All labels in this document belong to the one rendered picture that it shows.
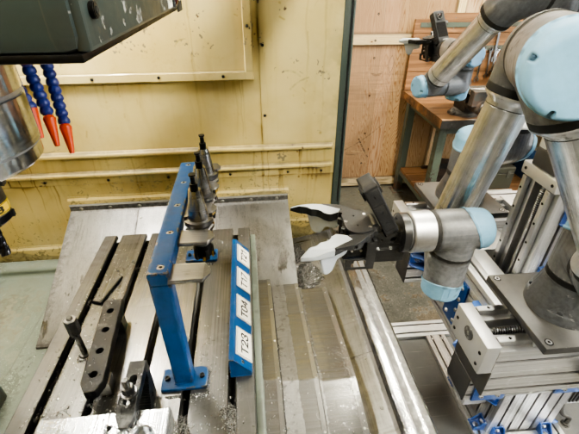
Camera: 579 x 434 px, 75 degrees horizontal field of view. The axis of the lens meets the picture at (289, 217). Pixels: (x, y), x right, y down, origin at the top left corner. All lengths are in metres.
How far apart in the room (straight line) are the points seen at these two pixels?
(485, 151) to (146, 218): 1.27
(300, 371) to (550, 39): 0.90
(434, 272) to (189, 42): 1.07
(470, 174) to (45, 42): 0.69
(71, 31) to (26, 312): 1.56
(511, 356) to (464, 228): 0.39
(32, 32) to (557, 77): 0.54
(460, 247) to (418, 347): 1.26
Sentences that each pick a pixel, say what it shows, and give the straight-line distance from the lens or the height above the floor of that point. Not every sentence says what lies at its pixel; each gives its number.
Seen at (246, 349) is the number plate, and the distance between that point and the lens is 0.94.
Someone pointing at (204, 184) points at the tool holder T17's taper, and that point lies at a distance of 0.90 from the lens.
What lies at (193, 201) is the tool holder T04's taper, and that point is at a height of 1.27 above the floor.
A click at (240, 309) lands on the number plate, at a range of 1.00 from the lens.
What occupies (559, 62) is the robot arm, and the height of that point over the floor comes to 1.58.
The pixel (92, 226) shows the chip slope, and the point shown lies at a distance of 1.70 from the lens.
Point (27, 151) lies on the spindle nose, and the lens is 0.47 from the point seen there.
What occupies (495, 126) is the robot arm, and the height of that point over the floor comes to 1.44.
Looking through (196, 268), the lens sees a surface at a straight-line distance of 0.71.
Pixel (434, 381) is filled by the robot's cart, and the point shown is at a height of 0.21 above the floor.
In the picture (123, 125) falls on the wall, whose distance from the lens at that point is 1.55.
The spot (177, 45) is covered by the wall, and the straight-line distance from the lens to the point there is 1.43.
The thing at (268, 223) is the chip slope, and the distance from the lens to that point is 1.55.
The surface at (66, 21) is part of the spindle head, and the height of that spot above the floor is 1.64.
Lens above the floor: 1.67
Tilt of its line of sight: 33 degrees down
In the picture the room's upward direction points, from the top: straight up
